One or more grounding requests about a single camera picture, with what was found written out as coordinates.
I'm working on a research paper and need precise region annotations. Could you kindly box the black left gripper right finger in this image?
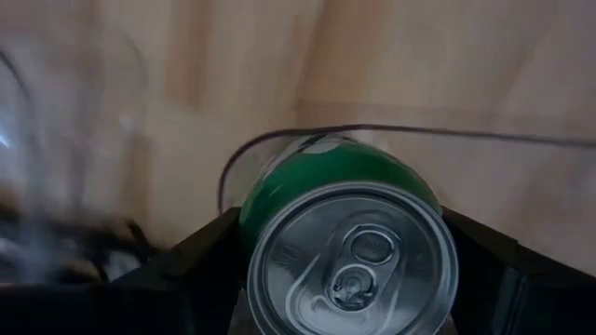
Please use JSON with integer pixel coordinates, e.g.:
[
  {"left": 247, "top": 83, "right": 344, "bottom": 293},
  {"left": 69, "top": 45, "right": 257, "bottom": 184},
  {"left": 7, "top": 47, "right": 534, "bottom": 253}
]
[{"left": 440, "top": 207, "right": 596, "bottom": 335}]

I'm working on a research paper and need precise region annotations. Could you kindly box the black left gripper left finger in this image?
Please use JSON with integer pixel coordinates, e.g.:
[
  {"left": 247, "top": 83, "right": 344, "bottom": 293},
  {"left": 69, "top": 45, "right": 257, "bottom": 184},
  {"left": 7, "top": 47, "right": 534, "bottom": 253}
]
[{"left": 0, "top": 207, "right": 243, "bottom": 335}]

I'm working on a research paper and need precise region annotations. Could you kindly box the green soda can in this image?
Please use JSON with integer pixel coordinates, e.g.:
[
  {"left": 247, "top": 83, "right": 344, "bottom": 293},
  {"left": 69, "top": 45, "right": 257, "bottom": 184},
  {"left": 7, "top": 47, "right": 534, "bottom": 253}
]
[{"left": 237, "top": 134, "right": 460, "bottom": 335}]

